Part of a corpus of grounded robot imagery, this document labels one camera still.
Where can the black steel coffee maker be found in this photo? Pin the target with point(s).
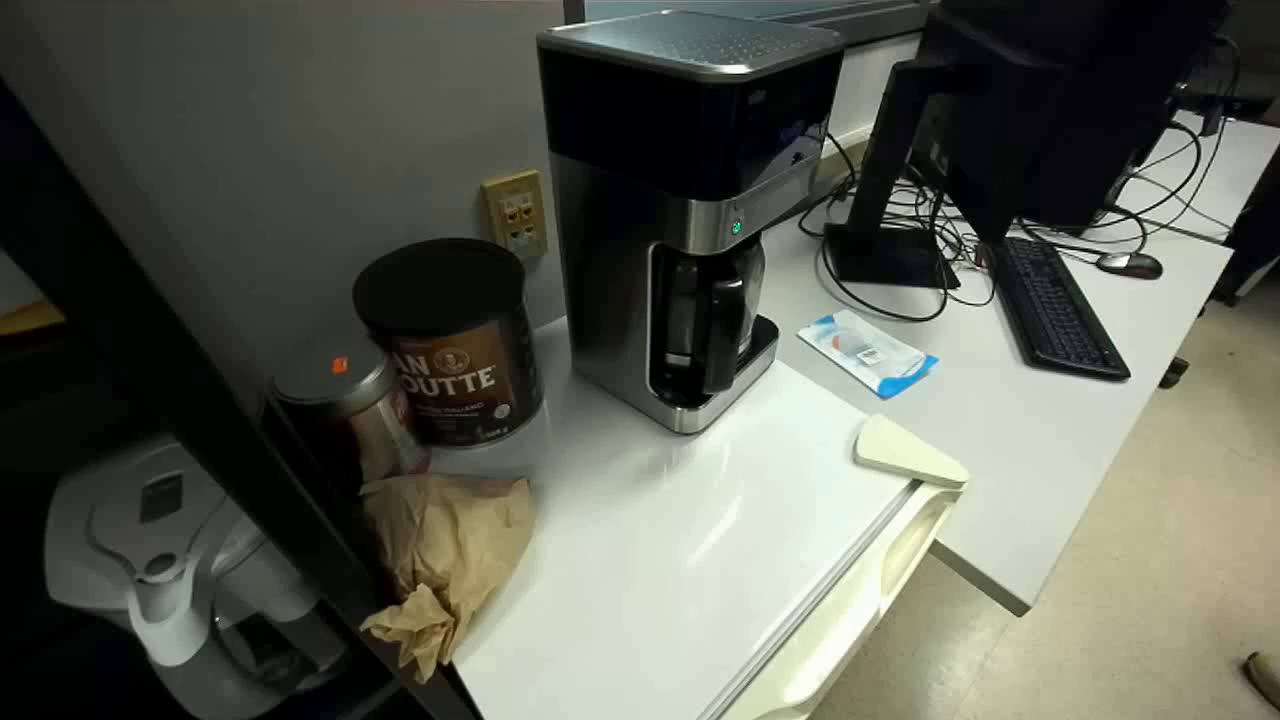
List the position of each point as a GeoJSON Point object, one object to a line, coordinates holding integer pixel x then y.
{"type": "Point", "coordinates": [642, 107]}

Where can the black computer keyboard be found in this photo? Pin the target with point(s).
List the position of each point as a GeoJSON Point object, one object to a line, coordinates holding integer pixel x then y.
{"type": "Point", "coordinates": [1061, 315]}

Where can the blue white wipes packet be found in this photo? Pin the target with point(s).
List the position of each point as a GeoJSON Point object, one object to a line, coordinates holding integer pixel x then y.
{"type": "Point", "coordinates": [867, 353]}

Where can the black monitor stand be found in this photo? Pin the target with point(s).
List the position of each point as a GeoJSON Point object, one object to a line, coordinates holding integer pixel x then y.
{"type": "Point", "coordinates": [886, 255]}

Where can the beige wall outlet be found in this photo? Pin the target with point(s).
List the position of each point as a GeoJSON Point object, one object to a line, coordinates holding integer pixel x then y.
{"type": "Point", "coordinates": [512, 209]}

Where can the black computer mouse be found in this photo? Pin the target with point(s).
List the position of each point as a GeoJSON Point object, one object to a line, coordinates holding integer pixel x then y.
{"type": "Point", "coordinates": [1131, 266]}

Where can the black computer monitor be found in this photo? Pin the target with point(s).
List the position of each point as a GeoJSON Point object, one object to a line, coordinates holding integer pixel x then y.
{"type": "Point", "coordinates": [1067, 107]}

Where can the steel travel mug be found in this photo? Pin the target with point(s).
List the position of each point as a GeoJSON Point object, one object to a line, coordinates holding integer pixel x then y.
{"type": "Point", "coordinates": [348, 400]}

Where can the black shelf unit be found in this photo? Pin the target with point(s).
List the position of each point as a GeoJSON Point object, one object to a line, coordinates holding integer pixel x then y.
{"type": "Point", "coordinates": [135, 342]}

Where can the brown coffee can black lid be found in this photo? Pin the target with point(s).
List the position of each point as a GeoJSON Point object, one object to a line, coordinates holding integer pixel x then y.
{"type": "Point", "coordinates": [466, 378]}

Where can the crumpled brown paper filter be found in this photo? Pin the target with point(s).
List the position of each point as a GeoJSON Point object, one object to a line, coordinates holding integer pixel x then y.
{"type": "Point", "coordinates": [444, 547]}

